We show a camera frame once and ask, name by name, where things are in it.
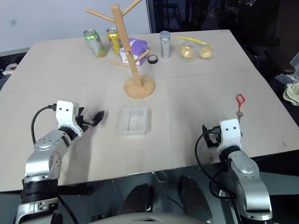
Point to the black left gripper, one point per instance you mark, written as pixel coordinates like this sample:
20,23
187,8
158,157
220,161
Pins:
81,122

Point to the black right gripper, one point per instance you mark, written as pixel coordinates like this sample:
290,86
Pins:
213,140

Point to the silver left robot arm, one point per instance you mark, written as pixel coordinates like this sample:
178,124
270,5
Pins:
44,158

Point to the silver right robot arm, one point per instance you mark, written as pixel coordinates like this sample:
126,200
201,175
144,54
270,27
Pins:
247,177

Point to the clear plastic tray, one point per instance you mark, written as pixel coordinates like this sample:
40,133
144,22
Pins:
133,121

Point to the key with red tag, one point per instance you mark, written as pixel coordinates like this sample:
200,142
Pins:
240,99

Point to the green drink can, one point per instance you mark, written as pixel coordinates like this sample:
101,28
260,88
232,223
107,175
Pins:
95,44

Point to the yellow drink can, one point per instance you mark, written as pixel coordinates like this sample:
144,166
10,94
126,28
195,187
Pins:
113,42

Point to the wooden mug tree rack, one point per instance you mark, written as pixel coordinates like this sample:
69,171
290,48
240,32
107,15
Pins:
121,42

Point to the yellow round cake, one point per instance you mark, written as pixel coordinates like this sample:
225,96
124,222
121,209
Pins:
187,51
206,52

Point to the purple and white carton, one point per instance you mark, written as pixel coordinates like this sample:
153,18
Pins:
137,47

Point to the black tape roll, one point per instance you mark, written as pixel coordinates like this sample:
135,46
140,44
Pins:
153,59

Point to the clear zip plastic bag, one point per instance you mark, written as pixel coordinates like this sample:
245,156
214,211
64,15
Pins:
195,44

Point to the small white object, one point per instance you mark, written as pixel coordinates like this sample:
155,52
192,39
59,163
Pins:
9,68

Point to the pale green cloth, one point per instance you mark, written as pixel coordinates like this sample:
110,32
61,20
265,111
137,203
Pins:
292,93

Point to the silver metal canister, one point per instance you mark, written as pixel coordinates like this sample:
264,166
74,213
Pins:
165,45

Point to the crumpled clear plastic wrap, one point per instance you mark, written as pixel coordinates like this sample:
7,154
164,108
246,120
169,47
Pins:
290,70

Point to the dark monitor screen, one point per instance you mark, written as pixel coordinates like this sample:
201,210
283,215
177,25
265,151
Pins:
187,16

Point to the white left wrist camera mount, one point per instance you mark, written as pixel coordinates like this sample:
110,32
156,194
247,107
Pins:
66,112

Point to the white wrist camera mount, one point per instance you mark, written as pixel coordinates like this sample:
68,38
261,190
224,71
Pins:
230,133
66,112

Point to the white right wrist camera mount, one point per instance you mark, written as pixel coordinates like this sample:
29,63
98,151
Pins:
230,133

